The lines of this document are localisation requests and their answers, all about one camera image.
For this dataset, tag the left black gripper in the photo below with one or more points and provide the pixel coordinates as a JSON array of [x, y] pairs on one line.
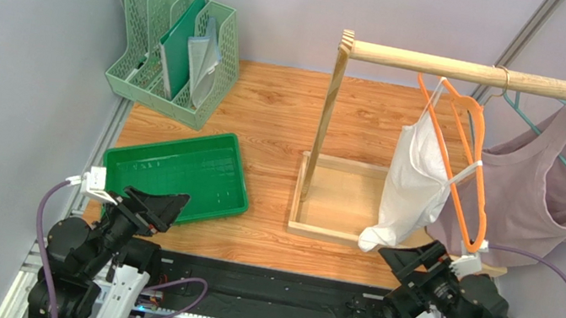
[[167, 205]]

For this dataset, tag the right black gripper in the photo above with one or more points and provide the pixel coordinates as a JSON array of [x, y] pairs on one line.
[[424, 274]]

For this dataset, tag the white tank top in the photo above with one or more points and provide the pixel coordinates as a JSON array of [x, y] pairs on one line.
[[415, 189]]

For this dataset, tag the orange velvet hanger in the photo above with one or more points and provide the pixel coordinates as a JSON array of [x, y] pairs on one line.
[[473, 156]]

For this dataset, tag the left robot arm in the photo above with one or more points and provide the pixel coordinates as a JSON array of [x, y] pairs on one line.
[[99, 270]]

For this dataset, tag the mauve tank top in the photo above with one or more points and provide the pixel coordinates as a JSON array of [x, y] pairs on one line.
[[525, 188]]

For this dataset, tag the green plastic tray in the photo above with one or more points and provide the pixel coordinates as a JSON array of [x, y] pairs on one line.
[[208, 169]]

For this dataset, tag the wooden clothes rack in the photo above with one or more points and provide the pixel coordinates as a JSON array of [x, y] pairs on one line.
[[336, 198]]

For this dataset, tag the grey mesh pouch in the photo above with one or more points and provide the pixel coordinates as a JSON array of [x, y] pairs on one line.
[[204, 57]]

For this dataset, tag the dark green folder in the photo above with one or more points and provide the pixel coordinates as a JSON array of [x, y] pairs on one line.
[[174, 49]]

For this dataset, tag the light green file organizer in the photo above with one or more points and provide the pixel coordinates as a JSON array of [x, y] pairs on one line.
[[138, 74]]

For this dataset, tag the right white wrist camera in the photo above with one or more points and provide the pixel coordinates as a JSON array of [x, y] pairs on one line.
[[469, 263]]

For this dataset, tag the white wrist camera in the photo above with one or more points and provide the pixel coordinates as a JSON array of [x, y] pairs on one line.
[[92, 185], [469, 263]]

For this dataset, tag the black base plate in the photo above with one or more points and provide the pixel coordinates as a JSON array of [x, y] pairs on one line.
[[225, 289]]

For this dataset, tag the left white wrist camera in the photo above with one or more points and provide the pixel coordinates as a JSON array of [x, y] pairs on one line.
[[92, 185]]

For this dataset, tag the aluminium frame rail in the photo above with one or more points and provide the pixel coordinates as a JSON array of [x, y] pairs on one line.
[[189, 317]]

